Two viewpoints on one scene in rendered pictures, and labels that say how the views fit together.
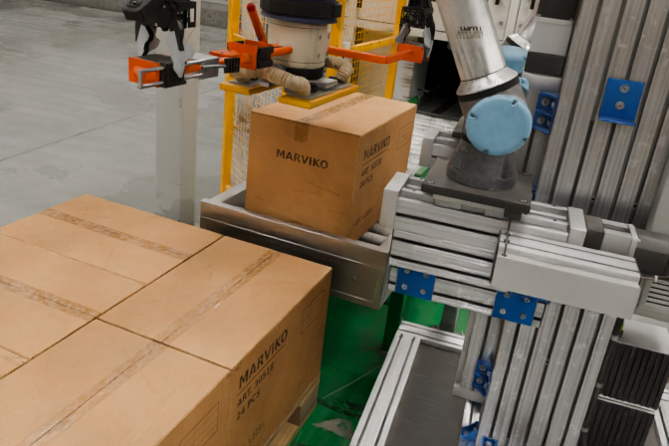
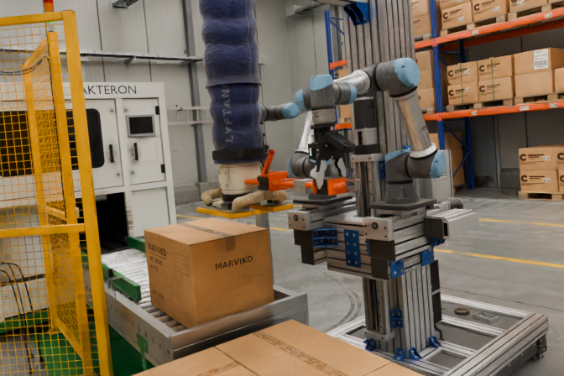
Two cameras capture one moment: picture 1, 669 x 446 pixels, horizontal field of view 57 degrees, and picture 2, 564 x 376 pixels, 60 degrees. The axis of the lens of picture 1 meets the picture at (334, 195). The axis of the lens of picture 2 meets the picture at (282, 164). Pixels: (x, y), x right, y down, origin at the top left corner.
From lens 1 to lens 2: 184 cm
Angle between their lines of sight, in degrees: 57
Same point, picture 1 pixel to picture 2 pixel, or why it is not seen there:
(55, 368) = not seen: outside the picture
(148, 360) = not seen: outside the picture
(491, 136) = (441, 169)
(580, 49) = (394, 136)
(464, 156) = (403, 190)
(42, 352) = not seen: outside the picture
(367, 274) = (299, 315)
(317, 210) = (251, 294)
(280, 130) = (215, 249)
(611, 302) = (474, 221)
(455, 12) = (420, 121)
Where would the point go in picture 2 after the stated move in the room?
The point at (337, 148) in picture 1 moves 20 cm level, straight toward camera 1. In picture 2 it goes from (256, 243) to (292, 246)
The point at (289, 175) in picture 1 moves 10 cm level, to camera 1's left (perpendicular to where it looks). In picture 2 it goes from (227, 279) to (212, 286)
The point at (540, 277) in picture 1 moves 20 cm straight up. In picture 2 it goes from (459, 223) to (456, 178)
